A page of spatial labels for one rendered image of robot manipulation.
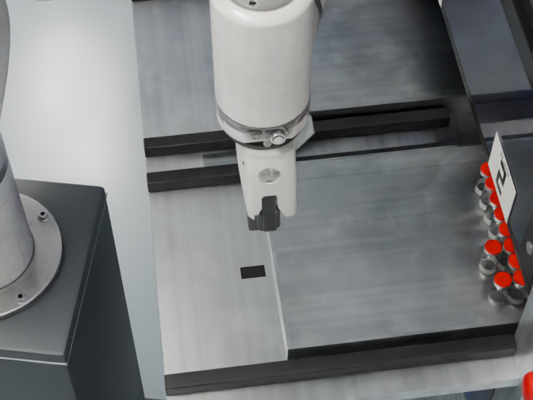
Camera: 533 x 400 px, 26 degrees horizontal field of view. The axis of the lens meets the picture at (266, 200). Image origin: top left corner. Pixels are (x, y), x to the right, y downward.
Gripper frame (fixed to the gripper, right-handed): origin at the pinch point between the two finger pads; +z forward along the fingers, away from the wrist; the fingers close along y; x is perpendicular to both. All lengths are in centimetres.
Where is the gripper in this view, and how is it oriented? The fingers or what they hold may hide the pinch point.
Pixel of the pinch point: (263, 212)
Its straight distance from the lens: 116.8
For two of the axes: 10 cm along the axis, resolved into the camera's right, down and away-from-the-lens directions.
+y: -1.3, -8.1, 5.8
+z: 0.0, 5.8, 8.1
